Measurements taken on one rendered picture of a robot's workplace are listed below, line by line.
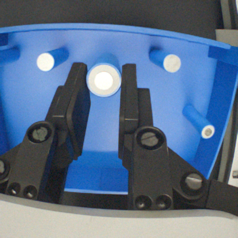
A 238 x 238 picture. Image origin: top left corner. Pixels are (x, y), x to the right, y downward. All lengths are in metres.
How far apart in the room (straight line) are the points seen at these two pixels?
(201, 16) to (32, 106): 0.61
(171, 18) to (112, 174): 0.53
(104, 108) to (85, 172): 0.10
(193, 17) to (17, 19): 0.60
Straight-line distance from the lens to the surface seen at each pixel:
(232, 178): 0.83
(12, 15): 0.73
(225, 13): 0.75
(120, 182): 0.28
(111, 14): 0.64
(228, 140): 0.85
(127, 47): 0.24
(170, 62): 0.18
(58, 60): 0.19
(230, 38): 0.67
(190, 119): 0.25
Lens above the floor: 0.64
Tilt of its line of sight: 67 degrees down
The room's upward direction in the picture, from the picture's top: 172 degrees clockwise
